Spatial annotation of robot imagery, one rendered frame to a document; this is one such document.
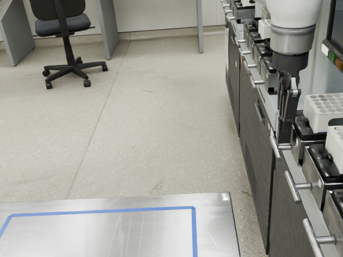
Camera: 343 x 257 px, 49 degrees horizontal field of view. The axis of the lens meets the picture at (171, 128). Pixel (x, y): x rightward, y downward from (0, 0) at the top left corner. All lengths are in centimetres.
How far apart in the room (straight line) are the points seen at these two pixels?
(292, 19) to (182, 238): 47
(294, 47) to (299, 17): 6
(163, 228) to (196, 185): 139
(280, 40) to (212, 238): 43
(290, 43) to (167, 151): 160
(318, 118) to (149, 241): 48
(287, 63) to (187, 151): 154
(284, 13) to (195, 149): 161
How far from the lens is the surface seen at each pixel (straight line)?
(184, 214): 68
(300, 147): 91
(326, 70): 102
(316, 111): 91
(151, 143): 242
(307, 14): 81
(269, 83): 127
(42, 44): 481
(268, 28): 155
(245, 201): 195
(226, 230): 65
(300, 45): 83
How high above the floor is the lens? 129
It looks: 30 degrees down
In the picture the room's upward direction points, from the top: 6 degrees counter-clockwise
